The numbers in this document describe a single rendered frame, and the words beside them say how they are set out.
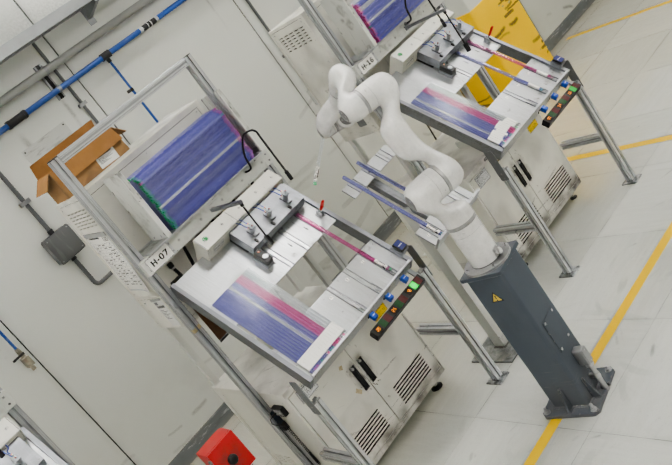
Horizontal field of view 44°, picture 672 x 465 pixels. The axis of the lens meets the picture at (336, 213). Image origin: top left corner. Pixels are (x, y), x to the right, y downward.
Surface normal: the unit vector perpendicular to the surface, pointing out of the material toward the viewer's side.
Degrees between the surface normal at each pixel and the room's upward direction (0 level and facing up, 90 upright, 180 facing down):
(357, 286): 46
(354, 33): 90
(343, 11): 90
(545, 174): 90
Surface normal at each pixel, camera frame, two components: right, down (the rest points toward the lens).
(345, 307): 0.01, -0.62
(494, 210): 0.57, -0.12
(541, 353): -0.48, 0.59
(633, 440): -0.57, -0.77
